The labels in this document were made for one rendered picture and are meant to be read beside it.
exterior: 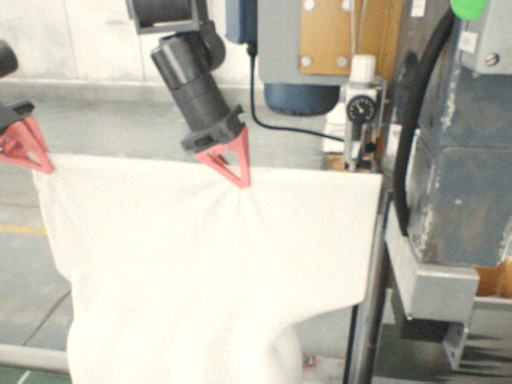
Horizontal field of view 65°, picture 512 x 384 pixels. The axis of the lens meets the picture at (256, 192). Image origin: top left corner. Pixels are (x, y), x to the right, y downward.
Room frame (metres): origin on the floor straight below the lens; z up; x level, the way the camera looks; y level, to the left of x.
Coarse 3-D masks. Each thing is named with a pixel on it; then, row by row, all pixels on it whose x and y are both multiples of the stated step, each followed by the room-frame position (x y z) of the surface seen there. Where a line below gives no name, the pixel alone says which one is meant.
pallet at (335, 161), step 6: (330, 156) 3.13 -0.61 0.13; (336, 156) 3.12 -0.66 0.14; (342, 156) 3.12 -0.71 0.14; (366, 156) 3.10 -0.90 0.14; (330, 162) 3.13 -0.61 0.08; (336, 162) 3.12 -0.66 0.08; (342, 162) 3.11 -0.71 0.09; (330, 168) 3.13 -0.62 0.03; (336, 168) 3.12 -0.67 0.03; (342, 168) 3.11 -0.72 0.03; (348, 168) 3.15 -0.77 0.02; (360, 168) 3.14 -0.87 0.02; (366, 168) 3.14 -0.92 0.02
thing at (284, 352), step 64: (64, 192) 0.55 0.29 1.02; (128, 192) 0.53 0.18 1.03; (192, 192) 0.51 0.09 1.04; (256, 192) 0.50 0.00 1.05; (320, 192) 0.49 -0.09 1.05; (64, 256) 0.55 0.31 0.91; (128, 256) 0.53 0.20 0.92; (192, 256) 0.51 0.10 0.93; (256, 256) 0.50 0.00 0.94; (320, 256) 0.49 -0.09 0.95; (128, 320) 0.48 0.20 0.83; (192, 320) 0.48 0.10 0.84; (256, 320) 0.47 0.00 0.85
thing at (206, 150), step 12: (240, 132) 0.49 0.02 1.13; (204, 144) 0.49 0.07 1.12; (216, 144) 0.48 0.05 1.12; (228, 144) 0.48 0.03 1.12; (240, 144) 0.48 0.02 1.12; (204, 156) 0.49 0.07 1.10; (240, 156) 0.49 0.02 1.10; (216, 168) 0.49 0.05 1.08; (240, 168) 0.49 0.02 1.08; (240, 180) 0.50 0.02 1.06
